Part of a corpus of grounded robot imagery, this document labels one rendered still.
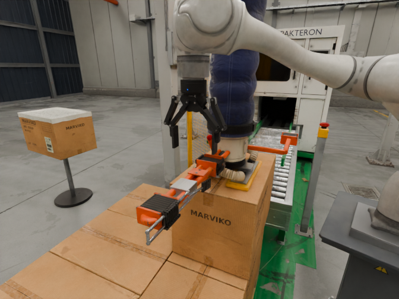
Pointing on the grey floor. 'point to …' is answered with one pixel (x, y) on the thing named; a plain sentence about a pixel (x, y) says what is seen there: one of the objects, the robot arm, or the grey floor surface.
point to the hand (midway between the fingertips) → (194, 146)
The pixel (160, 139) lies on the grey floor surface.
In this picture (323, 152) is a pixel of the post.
